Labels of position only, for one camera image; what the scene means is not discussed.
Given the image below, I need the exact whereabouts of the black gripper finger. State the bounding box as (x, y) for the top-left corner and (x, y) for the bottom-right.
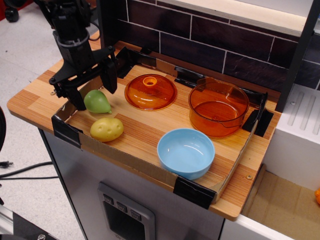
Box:
(100, 58), (118, 94)
(62, 86), (86, 111)

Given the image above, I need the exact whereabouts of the yellow toy potato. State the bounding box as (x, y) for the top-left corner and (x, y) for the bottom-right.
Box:
(90, 117), (124, 142)

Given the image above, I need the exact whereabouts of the orange toy in sink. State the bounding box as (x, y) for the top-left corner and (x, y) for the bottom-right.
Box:
(314, 188), (320, 205)

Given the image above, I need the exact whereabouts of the light blue bowl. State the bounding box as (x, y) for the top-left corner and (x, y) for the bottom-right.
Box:
(157, 128), (216, 180)

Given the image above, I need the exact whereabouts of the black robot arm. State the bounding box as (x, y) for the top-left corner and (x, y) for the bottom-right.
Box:
(36, 0), (117, 111)

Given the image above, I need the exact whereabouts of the white toy sink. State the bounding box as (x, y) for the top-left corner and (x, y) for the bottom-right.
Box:
(220, 84), (320, 240)

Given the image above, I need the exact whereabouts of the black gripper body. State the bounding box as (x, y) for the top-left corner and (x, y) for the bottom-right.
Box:
(49, 37), (118, 98)

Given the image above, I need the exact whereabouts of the grey toy oven panel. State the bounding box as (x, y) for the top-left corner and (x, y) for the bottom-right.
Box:
(97, 182), (156, 240)

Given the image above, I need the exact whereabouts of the orange transparent pot lid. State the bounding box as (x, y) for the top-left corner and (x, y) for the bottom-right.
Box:
(124, 74), (177, 111)

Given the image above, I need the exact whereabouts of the cardboard fence with black tape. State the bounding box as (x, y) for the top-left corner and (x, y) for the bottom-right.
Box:
(52, 47), (280, 219)

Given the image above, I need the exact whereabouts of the green toy pear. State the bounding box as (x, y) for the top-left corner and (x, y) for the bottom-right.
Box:
(83, 89), (112, 114)

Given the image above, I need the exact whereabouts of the orange transparent pot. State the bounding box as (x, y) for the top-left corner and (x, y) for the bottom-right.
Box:
(188, 77), (250, 138)

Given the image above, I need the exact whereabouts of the black power cable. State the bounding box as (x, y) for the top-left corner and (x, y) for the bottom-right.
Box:
(0, 160), (60, 181)

